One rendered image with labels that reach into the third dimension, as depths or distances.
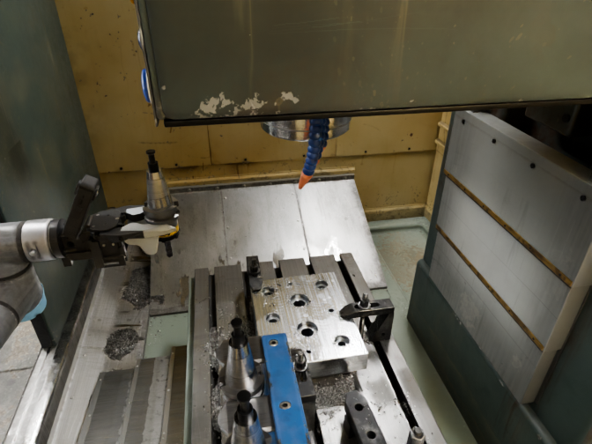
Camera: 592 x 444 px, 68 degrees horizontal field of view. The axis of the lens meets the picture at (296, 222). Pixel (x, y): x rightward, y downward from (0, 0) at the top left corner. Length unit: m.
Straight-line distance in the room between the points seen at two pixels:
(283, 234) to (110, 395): 0.86
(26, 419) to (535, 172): 1.22
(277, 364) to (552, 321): 0.54
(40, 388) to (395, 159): 1.58
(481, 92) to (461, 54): 0.05
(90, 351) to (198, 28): 1.28
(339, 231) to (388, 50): 1.44
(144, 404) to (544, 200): 1.04
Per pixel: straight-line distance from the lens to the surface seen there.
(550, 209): 0.91
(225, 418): 0.62
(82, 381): 1.48
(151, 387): 1.33
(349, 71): 0.42
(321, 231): 1.82
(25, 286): 0.94
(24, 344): 2.73
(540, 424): 1.14
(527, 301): 1.01
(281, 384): 0.63
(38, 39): 1.57
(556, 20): 0.51
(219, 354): 0.69
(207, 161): 1.88
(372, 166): 2.03
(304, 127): 0.70
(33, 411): 1.29
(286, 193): 1.91
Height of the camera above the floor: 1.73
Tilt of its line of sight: 32 degrees down
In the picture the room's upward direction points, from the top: straight up
